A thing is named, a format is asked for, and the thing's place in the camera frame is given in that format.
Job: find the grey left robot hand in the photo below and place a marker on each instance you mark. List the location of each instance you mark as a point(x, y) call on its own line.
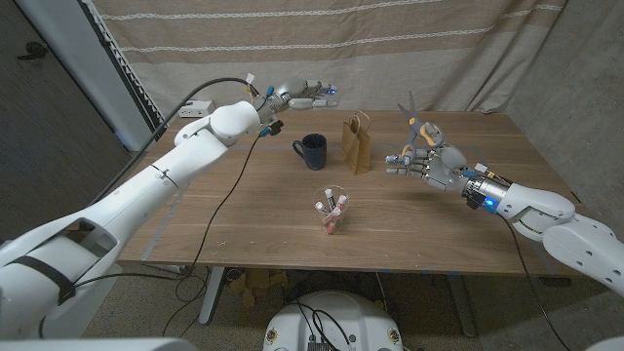
point(290, 93)

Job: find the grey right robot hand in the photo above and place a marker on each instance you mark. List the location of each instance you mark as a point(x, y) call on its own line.
point(446, 168)

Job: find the brown paper bag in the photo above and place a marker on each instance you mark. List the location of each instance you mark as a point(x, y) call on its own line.
point(356, 151)

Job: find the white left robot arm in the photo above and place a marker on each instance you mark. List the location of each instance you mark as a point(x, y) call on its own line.
point(146, 195)

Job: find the navy blue mug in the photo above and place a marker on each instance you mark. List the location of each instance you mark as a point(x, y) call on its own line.
point(314, 155)

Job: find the white power strip box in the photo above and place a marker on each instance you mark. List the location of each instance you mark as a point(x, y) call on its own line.
point(200, 107)

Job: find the beige striped curtain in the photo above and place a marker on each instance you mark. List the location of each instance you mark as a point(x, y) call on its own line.
point(390, 68)

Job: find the clear plastic cup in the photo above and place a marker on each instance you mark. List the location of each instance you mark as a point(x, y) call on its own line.
point(319, 195)

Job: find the white marker red cap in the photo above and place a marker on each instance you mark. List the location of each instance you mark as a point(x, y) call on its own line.
point(341, 202)

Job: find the white marker black band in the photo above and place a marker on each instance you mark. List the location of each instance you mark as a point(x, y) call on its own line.
point(329, 199)

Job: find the white capped marker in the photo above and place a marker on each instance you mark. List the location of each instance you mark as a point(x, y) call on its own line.
point(321, 207)

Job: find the grey table leg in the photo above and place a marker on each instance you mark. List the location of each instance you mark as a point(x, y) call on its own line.
point(462, 312)

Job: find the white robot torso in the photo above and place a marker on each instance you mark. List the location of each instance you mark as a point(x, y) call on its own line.
point(361, 322)

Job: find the pile of wooden blocks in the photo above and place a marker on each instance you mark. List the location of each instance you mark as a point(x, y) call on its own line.
point(258, 283)

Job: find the white table leg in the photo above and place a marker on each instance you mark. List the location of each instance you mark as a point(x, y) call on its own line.
point(212, 297)

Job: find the white door frame post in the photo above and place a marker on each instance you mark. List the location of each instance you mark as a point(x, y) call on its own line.
point(92, 73)

